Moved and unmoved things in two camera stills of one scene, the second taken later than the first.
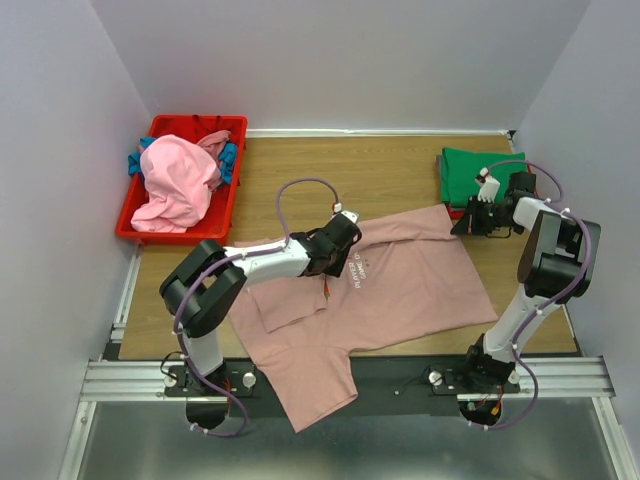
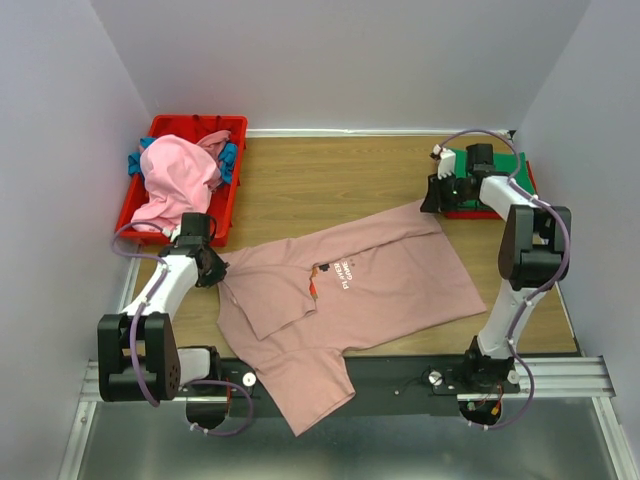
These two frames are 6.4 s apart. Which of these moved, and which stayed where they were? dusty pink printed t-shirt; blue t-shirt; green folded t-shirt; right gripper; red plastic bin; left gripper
Moved: right gripper; left gripper
Stayed: dusty pink printed t-shirt; blue t-shirt; red plastic bin; green folded t-shirt
